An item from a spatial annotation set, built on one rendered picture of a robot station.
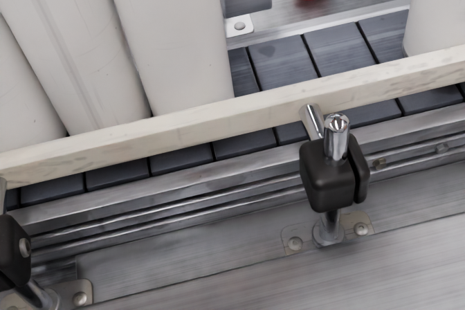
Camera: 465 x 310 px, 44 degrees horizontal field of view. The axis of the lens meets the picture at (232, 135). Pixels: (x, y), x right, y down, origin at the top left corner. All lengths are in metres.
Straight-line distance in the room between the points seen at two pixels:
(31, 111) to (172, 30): 0.10
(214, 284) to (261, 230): 0.08
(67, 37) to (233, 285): 0.14
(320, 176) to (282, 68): 0.12
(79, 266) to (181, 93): 0.13
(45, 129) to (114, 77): 0.06
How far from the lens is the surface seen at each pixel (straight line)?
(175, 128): 0.31
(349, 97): 0.32
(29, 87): 0.32
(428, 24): 0.35
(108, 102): 0.31
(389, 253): 0.31
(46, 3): 0.27
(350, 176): 0.28
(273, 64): 0.38
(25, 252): 0.30
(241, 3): 0.40
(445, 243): 0.31
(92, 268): 0.37
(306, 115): 0.31
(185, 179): 0.33
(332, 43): 0.39
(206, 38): 0.29
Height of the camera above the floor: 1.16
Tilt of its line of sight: 53 degrees down
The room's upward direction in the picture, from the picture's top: 10 degrees counter-clockwise
